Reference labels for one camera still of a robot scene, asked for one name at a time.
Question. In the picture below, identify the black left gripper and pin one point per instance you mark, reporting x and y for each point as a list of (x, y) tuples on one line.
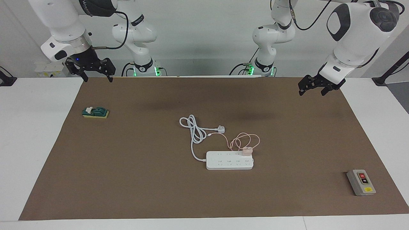
[(319, 82)]

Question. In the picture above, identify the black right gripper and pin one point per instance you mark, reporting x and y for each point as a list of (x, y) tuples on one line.
[(89, 62)]

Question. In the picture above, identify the pink charger plug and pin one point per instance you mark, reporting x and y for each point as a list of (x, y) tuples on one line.
[(247, 152)]

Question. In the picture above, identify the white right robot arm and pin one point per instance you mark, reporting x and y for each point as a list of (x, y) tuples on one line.
[(60, 19)]

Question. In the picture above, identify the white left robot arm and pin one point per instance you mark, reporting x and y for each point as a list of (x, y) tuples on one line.
[(354, 35)]

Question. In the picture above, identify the brown table mat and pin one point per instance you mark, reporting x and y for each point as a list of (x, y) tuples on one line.
[(127, 179)]

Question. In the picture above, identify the green knife switch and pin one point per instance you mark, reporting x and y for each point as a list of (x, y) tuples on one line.
[(97, 111)]

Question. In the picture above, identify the white wall outlet box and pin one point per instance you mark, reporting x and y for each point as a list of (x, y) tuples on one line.
[(48, 68)]

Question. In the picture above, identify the grey on-off switch box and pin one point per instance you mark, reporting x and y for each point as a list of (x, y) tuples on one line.
[(361, 183)]

